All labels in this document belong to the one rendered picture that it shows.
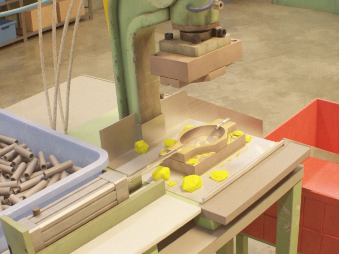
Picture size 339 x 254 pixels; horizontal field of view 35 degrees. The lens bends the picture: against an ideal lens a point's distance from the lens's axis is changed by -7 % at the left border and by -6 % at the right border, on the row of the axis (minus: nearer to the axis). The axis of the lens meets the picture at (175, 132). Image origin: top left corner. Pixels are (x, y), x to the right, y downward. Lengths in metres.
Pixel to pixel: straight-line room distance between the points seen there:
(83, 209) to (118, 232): 0.07
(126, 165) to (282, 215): 0.36
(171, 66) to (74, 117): 0.58
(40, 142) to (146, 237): 0.44
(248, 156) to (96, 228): 0.37
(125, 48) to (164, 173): 0.28
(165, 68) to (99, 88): 0.72
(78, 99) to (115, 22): 0.53
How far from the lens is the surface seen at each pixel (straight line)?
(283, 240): 1.27
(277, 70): 4.69
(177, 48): 1.01
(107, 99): 1.61
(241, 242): 1.74
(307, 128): 2.02
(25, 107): 1.65
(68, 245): 0.88
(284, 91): 4.23
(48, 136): 1.21
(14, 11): 1.39
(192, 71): 0.97
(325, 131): 2.09
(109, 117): 1.36
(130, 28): 1.11
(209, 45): 1.01
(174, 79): 0.99
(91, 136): 1.27
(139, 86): 1.15
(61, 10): 6.89
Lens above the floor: 1.52
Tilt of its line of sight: 25 degrees down
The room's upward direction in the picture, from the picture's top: 5 degrees counter-clockwise
